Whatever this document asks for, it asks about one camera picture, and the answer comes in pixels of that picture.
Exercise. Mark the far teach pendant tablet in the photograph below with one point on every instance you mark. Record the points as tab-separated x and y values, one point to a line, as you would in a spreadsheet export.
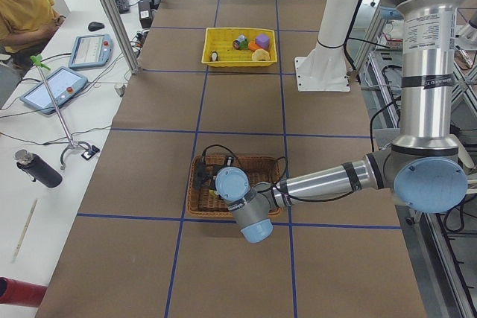
91	51

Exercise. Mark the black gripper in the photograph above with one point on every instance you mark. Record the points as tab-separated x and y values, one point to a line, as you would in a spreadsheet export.
213	186

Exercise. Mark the metal stand with green clip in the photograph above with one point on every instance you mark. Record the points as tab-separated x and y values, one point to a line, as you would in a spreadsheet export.
89	150

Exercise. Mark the near teach pendant tablet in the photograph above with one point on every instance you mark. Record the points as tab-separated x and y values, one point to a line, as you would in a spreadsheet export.
64	84

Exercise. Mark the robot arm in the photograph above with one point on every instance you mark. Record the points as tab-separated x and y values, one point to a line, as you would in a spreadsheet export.
421	165

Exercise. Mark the red cylinder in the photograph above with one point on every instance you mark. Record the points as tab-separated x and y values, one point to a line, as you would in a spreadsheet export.
26	294

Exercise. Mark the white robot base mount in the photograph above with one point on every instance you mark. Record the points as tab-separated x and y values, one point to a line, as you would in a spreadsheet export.
324	69

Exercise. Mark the black computer mouse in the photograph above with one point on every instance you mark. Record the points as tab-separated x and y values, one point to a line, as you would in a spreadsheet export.
95	26

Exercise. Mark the brown wicker basket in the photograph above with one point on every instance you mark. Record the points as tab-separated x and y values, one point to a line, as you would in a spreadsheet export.
200	204

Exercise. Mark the yellow woven basket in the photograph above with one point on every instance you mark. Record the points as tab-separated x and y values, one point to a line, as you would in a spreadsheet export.
221	40

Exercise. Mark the person in yellow shirt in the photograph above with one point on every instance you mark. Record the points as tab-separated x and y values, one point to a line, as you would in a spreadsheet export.
28	24

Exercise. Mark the orange toy carrot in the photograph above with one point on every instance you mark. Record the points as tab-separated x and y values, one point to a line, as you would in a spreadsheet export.
253	46

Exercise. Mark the black water bottle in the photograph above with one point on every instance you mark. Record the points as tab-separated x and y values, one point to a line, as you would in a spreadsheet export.
37	168

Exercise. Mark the purple foam block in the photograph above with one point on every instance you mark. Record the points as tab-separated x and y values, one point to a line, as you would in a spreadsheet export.
263	41

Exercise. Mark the toy croissant bread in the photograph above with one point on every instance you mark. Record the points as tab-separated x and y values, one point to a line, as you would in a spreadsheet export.
261	55

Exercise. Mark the small black labelled can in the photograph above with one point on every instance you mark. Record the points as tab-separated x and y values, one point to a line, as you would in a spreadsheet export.
241	43

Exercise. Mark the aluminium frame post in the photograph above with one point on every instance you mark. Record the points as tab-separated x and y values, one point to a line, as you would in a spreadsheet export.
119	30

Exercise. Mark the teach pendant tablet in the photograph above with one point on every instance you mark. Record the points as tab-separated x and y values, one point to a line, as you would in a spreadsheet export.
91	51
64	84

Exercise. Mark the wooden stick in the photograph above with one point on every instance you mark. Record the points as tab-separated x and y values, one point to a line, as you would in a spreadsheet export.
24	231

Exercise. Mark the panda figurine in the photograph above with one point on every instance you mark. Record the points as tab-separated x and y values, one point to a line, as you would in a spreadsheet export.
214	56

